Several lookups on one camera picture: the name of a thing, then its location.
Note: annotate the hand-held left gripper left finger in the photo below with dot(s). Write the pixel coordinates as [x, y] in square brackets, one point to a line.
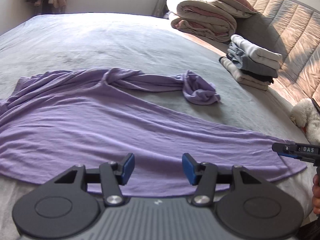
[128, 167]

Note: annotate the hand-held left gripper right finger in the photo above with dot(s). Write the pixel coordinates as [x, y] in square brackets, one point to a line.
[188, 167]

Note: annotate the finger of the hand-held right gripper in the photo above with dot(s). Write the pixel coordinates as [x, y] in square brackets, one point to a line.
[291, 155]
[282, 148]

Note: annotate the purple long-sleeved shirt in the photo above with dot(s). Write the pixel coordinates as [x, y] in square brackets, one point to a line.
[100, 120]

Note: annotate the person's right hand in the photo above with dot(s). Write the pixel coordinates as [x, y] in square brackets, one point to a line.
[316, 195]

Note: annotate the white plush toy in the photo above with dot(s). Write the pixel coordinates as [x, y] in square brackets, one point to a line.
[305, 115]

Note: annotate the folded white garment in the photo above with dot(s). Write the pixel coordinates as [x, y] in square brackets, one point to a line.
[255, 51]

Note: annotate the quilted beige headboard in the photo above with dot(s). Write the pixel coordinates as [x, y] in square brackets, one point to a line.
[287, 30]

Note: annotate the bed with grey sheet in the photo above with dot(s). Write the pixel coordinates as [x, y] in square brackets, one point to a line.
[100, 42]

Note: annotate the folded beige pink quilt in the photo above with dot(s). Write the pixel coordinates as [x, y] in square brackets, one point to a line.
[200, 17]

